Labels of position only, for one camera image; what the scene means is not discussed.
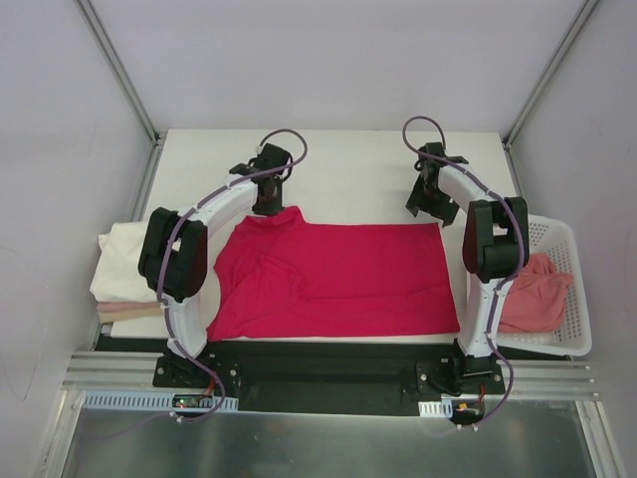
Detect magenta t-shirt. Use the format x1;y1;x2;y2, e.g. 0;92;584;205
207;207;460;342

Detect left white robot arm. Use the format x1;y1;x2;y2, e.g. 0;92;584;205
137;143;293;387

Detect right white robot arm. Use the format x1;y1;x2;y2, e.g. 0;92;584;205
406;142;530;358

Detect white plastic basket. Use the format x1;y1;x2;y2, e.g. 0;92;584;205
491;215;592;357

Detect salmon pink t-shirt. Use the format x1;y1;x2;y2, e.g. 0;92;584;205
498;253;574;334

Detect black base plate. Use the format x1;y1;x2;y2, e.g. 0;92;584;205
152;341;505;416

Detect right white cable duct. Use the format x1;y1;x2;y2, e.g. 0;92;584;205
418;399;453;419

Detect white cable duct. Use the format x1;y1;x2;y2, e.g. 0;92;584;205
84;391;239;413
418;399;453;419

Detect left aluminium frame post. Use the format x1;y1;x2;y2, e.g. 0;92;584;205
74;0;161;146

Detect aluminium frame post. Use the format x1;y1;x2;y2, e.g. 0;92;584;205
74;0;161;146
502;0;602;151

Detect right aluminium frame post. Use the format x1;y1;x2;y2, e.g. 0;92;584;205
502;0;602;151

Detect left white cable duct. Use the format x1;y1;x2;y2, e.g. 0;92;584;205
84;391;239;413

